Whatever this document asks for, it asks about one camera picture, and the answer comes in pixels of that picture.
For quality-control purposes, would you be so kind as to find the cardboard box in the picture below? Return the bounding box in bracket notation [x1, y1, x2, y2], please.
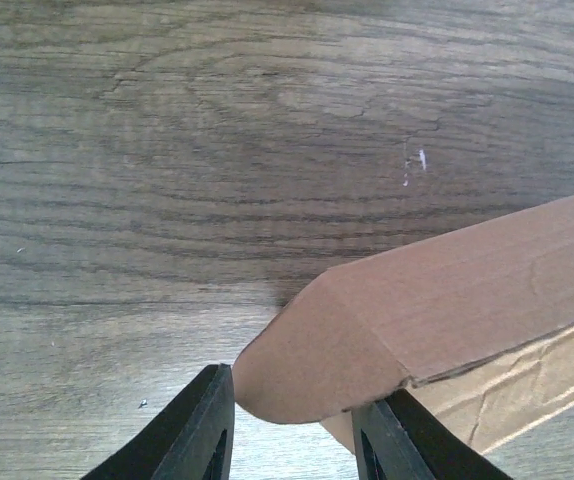
[233, 196, 574, 453]

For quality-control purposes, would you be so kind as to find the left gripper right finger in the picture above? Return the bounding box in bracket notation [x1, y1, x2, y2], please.
[352, 390, 510, 480]

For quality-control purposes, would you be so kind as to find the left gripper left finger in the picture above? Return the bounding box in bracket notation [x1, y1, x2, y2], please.
[84, 364, 235, 480]

